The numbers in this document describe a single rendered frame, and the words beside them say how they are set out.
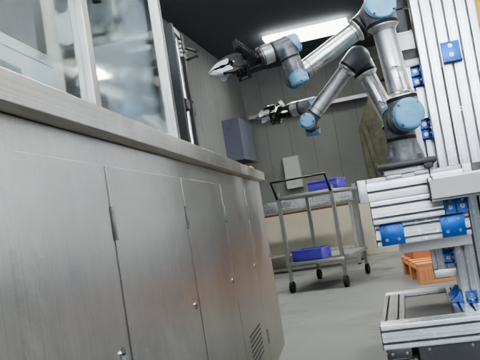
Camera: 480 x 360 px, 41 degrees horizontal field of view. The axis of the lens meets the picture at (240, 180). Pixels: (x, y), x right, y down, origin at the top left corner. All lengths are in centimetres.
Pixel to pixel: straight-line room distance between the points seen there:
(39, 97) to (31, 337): 28
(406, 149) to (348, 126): 870
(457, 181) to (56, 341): 184
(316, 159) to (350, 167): 59
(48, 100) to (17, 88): 8
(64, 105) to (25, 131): 8
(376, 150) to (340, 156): 137
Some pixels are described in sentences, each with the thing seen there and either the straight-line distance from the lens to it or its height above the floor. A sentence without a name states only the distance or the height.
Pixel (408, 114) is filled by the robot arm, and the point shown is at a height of 98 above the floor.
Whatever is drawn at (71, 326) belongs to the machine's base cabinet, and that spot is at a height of 59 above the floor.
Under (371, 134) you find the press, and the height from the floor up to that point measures 167.
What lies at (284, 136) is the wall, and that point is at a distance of 1137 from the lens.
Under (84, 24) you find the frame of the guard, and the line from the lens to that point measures 123.
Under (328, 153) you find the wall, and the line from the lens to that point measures 1123.
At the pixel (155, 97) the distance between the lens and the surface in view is 164.
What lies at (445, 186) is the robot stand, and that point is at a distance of 243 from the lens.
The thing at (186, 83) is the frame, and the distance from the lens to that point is 249.
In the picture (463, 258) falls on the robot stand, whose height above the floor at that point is 40.
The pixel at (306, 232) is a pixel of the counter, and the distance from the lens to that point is 855.
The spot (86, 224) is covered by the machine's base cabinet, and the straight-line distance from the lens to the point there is 95.
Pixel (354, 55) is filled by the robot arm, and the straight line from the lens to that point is 316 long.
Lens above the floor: 69
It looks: 4 degrees up
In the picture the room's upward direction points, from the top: 9 degrees counter-clockwise
